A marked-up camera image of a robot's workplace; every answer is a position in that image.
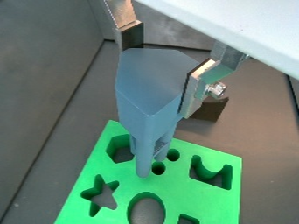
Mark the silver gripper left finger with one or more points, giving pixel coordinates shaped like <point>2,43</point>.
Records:
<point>126,27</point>

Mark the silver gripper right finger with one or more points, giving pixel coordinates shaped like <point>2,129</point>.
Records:
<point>203,78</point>

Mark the green shape sorter board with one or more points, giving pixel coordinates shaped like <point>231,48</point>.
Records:
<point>195,184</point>

